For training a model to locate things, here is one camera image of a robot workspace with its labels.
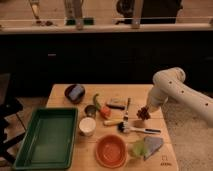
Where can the blue sponge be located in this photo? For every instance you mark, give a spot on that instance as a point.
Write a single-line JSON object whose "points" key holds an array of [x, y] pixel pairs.
{"points": [[76, 93]]}

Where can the black head dish brush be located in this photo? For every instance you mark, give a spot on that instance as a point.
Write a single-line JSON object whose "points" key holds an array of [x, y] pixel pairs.
{"points": [[127, 128]]}

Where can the dark red grape bunch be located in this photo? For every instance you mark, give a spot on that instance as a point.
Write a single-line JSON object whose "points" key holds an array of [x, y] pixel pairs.
{"points": [[143, 113]]}

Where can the dark maroon bowl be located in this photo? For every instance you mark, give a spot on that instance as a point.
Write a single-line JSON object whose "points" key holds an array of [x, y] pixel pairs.
{"points": [[67, 91]]}

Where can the black chair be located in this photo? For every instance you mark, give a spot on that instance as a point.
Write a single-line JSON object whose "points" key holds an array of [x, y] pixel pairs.
{"points": [[9, 107]]}

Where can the small metal cup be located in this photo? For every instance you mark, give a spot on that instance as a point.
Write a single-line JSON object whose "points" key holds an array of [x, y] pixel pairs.
{"points": [[90, 111]]}

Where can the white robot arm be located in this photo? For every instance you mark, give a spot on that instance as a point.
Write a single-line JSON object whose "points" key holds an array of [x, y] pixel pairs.
{"points": [[170, 83]]}

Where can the green chili pepper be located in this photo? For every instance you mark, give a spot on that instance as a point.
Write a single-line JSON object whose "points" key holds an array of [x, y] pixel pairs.
{"points": [[95, 102]]}

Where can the orange carrot piece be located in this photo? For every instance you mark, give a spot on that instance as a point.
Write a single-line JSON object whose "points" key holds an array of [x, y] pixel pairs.
{"points": [[105, 112]]}

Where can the orange bowl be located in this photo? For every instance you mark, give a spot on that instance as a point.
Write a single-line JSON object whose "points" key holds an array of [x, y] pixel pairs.
{"points": [[110, 151]]}

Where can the white cup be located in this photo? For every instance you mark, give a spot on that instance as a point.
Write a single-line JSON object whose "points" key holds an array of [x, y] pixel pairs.
{"points": [[87, 126]]}

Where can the yellow banana toy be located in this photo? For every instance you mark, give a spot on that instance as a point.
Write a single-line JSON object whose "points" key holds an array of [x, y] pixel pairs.
{"points": [[111, 122]]}

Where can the green plastic tray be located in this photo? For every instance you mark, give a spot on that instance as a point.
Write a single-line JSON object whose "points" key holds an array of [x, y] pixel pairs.
{"points": [[49, 140]]}

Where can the green cup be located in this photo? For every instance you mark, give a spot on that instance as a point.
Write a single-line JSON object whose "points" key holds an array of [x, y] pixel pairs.
{"points": [[137, 149]]}

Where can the metal fork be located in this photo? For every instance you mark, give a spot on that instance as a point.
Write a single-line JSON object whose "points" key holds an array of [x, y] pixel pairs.
{"points": [[126, 116]]}

